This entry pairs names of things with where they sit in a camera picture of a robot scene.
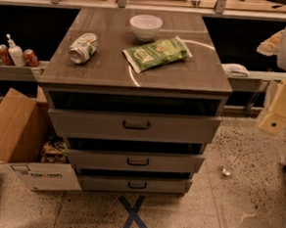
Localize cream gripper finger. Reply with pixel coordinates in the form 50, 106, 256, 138
257, 29, 283, 56
258, 78, 286, 135

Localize grey top drawer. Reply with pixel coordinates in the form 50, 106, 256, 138
49, 109, 221, 144

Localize grey drawer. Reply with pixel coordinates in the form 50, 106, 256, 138
67, 149, 205, 174
49, 109, 221, 144
77, 175, 192, 195

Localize grey middle drawer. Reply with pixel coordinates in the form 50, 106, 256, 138
67, 149, 205, 174

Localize grey drawer cabinet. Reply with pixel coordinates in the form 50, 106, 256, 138
39, 8, 232, 195

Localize grey bottom drawer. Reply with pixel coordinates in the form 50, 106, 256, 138
77, 175, 192, 195

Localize white folded cloth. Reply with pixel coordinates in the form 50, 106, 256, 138
222, 63, 249, 77

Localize green chip bag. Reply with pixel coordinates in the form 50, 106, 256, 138
122, 36, 192, 73

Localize white ceramic bowl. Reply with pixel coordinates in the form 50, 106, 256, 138
129, 14, 163, 42

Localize blue tape cross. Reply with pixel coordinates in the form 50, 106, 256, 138
119, 196, 148, 228

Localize crushed white soda can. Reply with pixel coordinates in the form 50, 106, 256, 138
69, 32, 99, 65

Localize red soda can right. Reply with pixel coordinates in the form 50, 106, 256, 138
24, 49, 40, 68

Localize red soda can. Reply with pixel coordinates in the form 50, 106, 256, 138
24, 49, 40, 68
0, 44, 13, 66

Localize white pump bottle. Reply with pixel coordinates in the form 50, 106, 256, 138
6, 34, 26, 67

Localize white printed cardboard box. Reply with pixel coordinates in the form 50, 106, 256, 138
0, 162, 81, 192

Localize red soda can left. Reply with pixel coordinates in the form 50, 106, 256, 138
0, 44, 13, 66

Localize brown cardboard box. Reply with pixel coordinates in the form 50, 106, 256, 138
0, 88, 49, 163

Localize grey low shelf ledge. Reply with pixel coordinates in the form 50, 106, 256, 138
0, 61, 48, 82

